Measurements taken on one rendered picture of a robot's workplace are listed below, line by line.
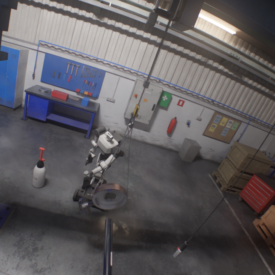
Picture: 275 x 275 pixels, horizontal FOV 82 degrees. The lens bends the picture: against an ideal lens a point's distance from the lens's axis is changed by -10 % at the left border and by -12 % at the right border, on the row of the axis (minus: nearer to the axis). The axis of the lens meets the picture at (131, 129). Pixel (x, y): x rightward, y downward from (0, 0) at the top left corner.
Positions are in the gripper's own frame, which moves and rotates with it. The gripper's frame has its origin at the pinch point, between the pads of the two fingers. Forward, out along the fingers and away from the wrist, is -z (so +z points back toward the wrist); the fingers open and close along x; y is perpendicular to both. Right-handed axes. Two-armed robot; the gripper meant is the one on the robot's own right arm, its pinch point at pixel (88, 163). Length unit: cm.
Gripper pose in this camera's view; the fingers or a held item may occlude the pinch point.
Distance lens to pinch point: 313.7
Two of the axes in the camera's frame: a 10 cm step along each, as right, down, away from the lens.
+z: 4.0, -7.5, -5.3
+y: 6.7, 6.3, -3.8
